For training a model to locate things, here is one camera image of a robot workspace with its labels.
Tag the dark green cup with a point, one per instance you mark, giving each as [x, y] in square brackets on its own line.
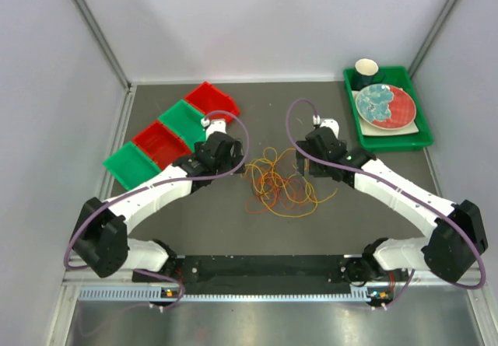
[366, 73]

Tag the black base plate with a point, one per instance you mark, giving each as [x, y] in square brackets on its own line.
[274, 274]

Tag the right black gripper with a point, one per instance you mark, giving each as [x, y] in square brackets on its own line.
[313, 170]

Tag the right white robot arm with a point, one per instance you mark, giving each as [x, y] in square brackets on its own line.
[453, 237]

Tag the red and blue plate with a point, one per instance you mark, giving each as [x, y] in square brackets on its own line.
[385, 107]

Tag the aluminium frame rail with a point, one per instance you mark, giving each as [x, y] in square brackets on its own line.
[97, 282]

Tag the large green tray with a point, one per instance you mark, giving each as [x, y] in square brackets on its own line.
[398, 77]

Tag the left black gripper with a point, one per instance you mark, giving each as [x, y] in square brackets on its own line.
[237, 154]

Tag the red bin far end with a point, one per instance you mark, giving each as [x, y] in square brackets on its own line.
[206, 98]

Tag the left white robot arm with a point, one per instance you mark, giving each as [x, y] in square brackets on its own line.
[101, 236]

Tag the white square plate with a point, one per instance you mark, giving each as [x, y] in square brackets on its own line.
[376, 131]

